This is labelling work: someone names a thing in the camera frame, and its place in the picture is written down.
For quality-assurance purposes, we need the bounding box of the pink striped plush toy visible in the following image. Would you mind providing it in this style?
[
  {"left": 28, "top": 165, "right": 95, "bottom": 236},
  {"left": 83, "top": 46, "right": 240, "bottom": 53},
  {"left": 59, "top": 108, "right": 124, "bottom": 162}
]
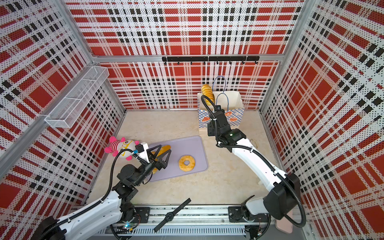
[{"left": 104, "top": 136, "right": 140, "bottom": 157}]

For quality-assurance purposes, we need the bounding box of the black wristwatch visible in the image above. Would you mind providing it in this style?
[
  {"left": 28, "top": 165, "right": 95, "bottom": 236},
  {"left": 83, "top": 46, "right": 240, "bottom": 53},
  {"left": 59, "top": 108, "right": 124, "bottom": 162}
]
[{"left": 154, "top": 198, "right": 192, "bottom": 233}]

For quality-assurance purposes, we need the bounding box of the black hook rail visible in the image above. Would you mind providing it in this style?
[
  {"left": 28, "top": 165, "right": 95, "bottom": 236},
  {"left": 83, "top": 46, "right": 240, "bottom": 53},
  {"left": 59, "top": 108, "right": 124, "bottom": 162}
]
[{"left": 162, "top": 56, "right": 260, "bottom": 64}]

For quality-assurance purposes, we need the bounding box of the ridged fake bread bottom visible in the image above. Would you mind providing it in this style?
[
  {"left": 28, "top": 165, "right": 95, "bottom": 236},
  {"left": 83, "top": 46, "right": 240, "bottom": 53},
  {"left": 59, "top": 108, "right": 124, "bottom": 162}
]
[{"left": 201, "top": 84, "right": 215, "bottom": 103}]

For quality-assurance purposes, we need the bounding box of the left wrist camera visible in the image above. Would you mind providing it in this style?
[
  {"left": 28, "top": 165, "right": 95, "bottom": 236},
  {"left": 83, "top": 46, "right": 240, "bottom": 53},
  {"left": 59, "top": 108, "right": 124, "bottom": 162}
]
[{"left": 135, "top": 142, "right": 150, "bottom": 164}]

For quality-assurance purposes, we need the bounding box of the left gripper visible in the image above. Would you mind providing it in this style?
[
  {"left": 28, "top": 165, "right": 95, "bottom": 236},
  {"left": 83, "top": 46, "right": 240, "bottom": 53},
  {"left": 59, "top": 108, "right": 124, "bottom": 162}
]
[{"left": 134, "top": 144, "right": 171, "bottom": 186}]

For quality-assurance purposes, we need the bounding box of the blue checkered paper bag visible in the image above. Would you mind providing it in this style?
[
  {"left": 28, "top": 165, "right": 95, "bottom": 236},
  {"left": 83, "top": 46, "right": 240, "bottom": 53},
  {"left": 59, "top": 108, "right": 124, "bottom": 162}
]
[{"left": 197, "top": 76, "right": 245, "bottom": 136}]

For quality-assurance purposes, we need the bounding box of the ring shaped fake bread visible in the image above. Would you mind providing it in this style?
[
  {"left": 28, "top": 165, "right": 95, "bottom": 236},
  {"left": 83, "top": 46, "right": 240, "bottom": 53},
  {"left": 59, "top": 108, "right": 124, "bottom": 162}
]
[{"left": 179, "top": 155, "right": 196, "bottom": 172}]

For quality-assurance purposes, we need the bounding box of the lilac tray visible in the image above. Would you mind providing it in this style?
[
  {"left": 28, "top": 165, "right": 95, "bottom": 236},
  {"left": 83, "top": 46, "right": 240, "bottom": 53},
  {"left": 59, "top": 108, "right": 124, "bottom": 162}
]
[{"left": 149, "top": 136, "right": 208, "bottom": 182}]

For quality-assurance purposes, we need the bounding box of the ridged fake bread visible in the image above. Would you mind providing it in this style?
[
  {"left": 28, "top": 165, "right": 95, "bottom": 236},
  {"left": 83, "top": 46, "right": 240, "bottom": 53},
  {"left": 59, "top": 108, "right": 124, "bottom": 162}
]
[
  {"left": 152, "top": 145, "right": 171, "bottom": 174},
  {"left": 201, "top": 84, "right": 215, "bottom": 103}
]

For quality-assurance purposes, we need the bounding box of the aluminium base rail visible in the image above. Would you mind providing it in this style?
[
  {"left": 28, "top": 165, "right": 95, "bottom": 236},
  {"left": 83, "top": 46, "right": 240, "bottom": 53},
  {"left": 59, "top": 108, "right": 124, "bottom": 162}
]
[{"left": 91, "top": 204, "right": 315, "bottom": 240}]

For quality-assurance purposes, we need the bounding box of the pink smartphone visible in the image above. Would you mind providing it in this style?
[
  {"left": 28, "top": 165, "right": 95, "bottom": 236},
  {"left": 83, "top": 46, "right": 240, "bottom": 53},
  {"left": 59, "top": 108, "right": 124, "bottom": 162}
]
[{"left": 275, "top": 218, "right": 293, "bottom": 234}]

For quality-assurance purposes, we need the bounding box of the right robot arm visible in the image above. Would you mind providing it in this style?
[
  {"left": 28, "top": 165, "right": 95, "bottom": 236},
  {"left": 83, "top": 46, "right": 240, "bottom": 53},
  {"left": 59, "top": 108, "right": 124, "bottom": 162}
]
[{"left": 207, "top": 106, "right": 307, "bottom": 228}]

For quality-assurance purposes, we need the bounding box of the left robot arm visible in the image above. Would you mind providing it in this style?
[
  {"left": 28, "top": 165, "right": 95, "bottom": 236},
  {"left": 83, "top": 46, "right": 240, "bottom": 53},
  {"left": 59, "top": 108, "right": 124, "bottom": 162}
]
[{"left": 32, "top": 143, "right": 172, "bottom": 240}]

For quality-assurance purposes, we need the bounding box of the white wire mesh basket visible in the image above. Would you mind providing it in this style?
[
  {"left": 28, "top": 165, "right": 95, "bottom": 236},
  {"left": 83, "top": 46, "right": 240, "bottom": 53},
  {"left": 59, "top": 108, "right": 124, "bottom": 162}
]
[{"left": 45, "top": 66, "right": 109, "bottom": 129}]

